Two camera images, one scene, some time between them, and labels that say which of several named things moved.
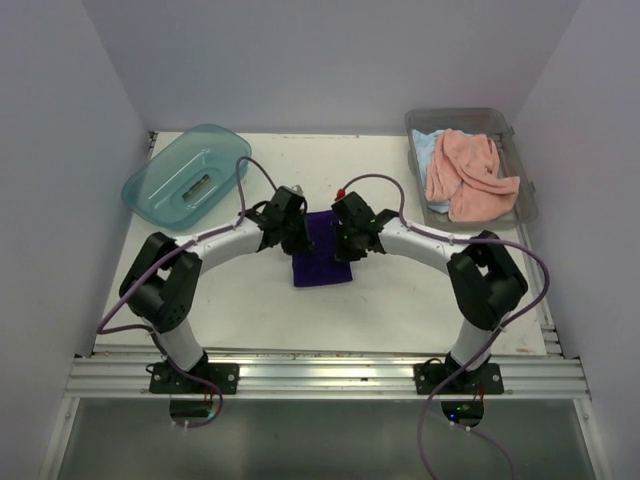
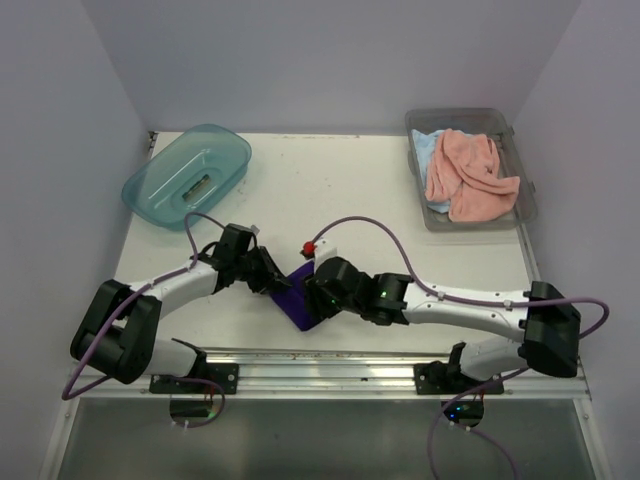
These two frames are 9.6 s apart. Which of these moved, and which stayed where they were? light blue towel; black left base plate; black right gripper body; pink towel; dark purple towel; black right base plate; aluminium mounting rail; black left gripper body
Moved: black right gripper body; dark purple towel; black left gripper body
Stayed: aluminium mounting rail; light blue towel; black left base plate; black right base plate; pink towel
